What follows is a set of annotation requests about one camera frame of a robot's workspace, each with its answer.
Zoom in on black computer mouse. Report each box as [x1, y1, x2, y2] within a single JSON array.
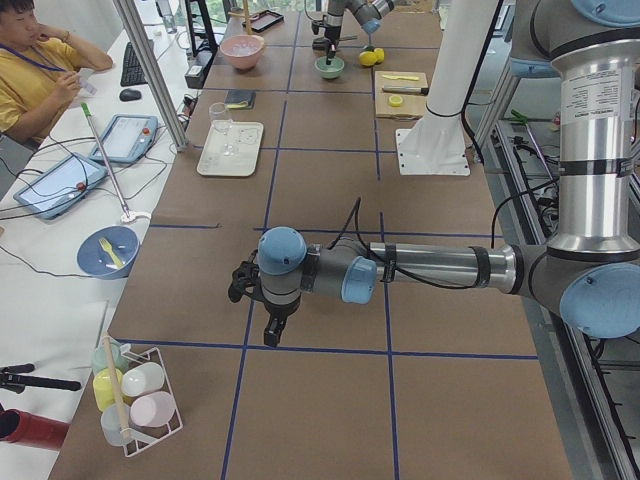
[[119, 88, 142, 102]]

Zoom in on blue bowl with fork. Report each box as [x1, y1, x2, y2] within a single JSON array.
[[76, 226, 140, 280]]

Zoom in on black tray with glasses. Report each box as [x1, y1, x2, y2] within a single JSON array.
[[228, 10, 284, 33]]

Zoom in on cream bear tray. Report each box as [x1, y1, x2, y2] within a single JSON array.
[[196, 122, 264, 177]]

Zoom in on yellow plastic cup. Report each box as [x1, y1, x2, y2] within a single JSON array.
[[92, 368, 115, 412]]

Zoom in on clear wine glass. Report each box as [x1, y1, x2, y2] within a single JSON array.
[[209, 102, 236, 156]]

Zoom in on yellow lemon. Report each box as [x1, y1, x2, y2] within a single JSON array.
[[373, 48, 385, 64], [358, 50, 378, 67]]

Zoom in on black keyboard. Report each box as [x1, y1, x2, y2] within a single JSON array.
[[120, 42, 147, 87]]

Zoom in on wooden mug tree stand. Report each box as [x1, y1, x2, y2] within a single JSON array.
[[242, 0, 253, 35]]

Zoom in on near blue teach pendant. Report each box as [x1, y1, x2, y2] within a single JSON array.
[[13, 153, 107, 220]]

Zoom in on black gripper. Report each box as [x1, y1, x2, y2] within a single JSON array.
[[261, 296, 300, 348], [324, 23, 340, 65]]

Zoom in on long metal grabber stick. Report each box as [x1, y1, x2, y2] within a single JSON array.
[[80, 102, 151, 224]]

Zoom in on red bottle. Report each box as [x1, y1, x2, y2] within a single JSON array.
[[1, 409, 69, 451]]

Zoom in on green ceramic bowl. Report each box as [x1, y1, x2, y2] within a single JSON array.
[[314, 56, 345, 80]]

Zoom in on far blue teach pendant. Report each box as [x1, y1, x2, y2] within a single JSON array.
[[100, 114, 159, 164]]

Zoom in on blue teach pendant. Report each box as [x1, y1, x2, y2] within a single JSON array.
[[13, 153, 107, 220], [100, 114, 159, 164]]

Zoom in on pink plastic cup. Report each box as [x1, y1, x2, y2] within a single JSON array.
[[130, 391, 176, 427]]

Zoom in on grey folded cloth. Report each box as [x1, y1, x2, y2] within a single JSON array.
[[224, 89, 256, 110]]

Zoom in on aluminium frame post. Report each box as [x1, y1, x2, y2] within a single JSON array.
[[113, 0, 188, 152]]

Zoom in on black tripod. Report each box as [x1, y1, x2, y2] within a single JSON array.
[[1, 363, 82, 394]]

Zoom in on lemon half slice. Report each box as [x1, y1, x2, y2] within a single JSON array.
[[388, 95, 404, 108]]

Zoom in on metal cylinder tool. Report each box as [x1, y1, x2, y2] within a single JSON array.
[[382, 85, 429, 96]]

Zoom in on green plastic cup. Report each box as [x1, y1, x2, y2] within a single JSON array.
[[91, 341, 130, 376]]

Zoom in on pink bowl with ice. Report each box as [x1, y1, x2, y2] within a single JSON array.
[[219, 34, 265, 71]]

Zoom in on white wire cup rack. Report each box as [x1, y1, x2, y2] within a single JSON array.
[[100, 336, 183, 458]]

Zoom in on white plastic cup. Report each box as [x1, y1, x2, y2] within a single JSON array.
[[121, 362, 165, 397]]

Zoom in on yellow plastic knife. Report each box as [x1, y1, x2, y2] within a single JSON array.
[[381, 74, 420, 81]]

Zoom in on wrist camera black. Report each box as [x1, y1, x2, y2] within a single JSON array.
[[228, 261, 264, 303]]

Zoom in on light blue plastic cup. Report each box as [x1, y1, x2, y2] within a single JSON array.
[[100, 403, 133, 447]]

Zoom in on wooden cutting board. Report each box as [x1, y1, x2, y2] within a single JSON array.
[[374, 71, 429, 118]]

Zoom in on yellow plastic fork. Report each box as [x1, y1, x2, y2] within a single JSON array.
[[99, 237, 124, 269]]

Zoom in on person in yellow shirt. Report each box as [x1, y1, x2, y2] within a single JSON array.
[[1, 1, 113, 144]]

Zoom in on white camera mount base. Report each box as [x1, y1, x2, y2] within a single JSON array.
[[396, 0, 502, 176]]

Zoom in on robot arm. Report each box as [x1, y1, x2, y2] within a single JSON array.
[[320, 0, 395, 64], [253, 1, 639, 347]]

